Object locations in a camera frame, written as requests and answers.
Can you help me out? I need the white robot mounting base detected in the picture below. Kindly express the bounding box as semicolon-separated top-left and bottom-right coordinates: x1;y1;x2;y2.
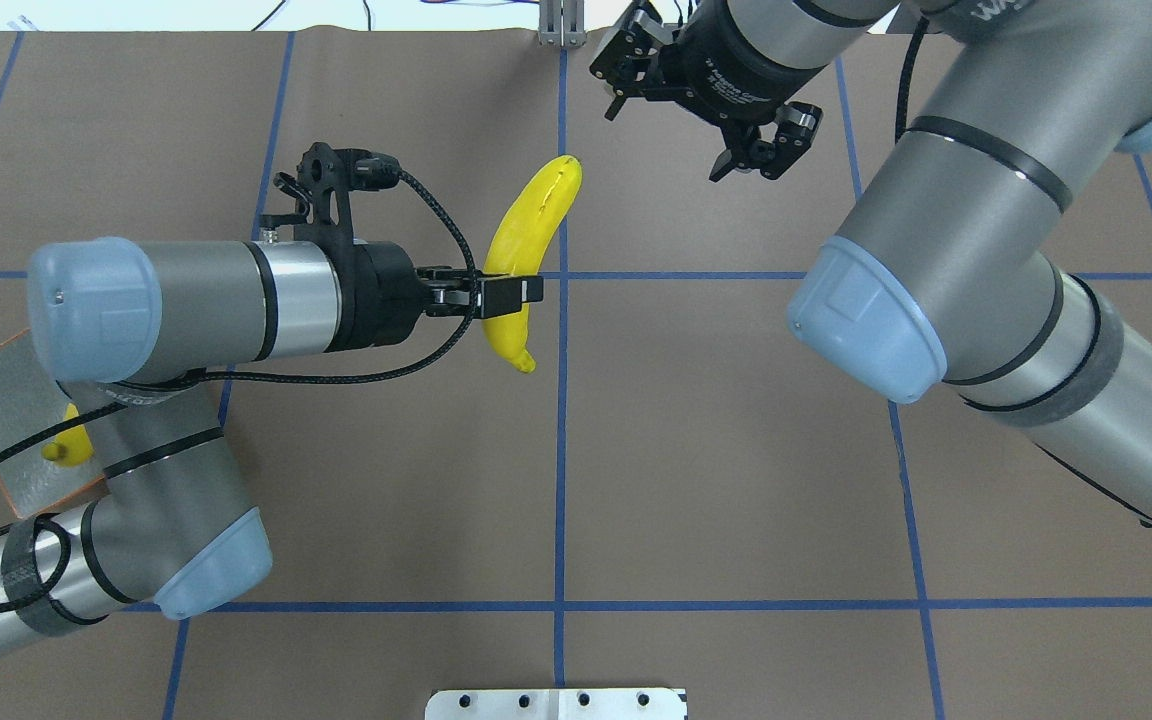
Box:
424;687;689;719

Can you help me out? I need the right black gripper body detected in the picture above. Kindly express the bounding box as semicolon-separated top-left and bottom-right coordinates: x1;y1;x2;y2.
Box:
655;1;817;126

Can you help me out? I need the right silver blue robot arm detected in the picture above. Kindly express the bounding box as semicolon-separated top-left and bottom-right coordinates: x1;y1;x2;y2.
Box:
786;1;1152;528

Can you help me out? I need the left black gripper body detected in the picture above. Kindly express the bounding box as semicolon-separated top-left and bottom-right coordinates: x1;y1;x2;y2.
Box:
335;241;429;351

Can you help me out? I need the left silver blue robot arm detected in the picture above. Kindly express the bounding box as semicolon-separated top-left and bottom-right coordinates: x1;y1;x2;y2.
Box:
0;237;543;655

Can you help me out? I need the aluminium frame post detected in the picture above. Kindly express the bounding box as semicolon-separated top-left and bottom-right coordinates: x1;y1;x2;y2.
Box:
536;0;588;50

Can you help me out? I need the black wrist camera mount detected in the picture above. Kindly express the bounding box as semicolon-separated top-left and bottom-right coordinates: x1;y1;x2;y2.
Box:
257;141;402;242

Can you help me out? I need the black braided cable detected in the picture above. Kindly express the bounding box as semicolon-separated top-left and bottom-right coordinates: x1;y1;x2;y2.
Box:
0;165;479;613

